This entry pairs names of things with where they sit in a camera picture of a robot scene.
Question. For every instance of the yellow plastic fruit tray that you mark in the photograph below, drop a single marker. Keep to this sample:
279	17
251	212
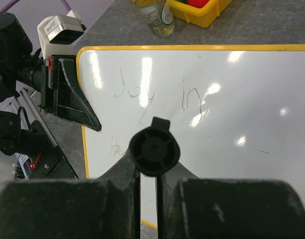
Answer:
202	17

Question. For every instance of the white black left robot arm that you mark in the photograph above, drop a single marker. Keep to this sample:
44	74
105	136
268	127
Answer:
18	62

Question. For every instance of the yellow framed whiteboard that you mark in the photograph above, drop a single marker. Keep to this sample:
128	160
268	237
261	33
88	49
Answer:
236	111

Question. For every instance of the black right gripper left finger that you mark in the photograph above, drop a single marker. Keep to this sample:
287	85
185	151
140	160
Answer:
104	208

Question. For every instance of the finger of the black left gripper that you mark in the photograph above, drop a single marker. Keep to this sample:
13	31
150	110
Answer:
69	101

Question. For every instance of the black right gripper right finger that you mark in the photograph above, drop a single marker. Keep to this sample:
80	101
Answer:
189	207

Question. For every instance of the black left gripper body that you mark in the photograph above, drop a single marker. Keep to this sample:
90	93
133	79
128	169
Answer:
49	84

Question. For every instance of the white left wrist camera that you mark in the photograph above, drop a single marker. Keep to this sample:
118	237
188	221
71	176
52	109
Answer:
58	33

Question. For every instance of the red tomato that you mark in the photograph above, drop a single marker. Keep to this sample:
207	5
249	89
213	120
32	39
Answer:
197	3

